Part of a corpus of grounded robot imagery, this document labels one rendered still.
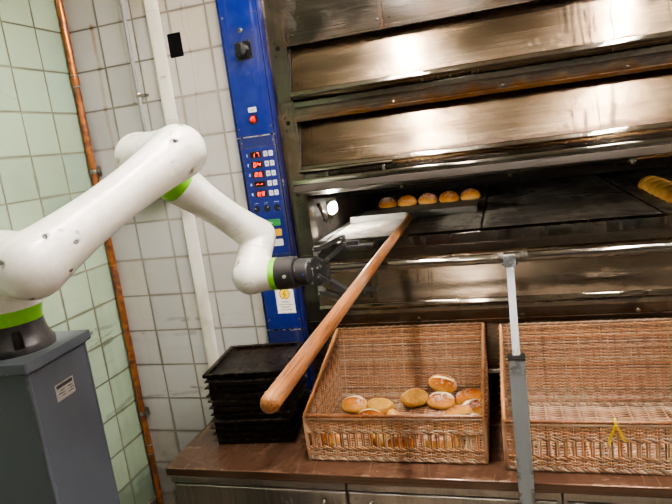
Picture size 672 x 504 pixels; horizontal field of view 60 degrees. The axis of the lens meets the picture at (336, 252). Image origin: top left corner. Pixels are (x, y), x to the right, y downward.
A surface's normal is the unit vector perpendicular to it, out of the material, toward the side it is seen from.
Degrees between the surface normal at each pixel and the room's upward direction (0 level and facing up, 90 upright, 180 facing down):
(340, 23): 88
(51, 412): 90
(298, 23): 90
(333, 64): 69
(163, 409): 90
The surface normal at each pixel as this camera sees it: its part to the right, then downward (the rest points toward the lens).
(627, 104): -0.29, -0.14
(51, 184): 0.96, -0.07
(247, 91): -0.27, 0.21
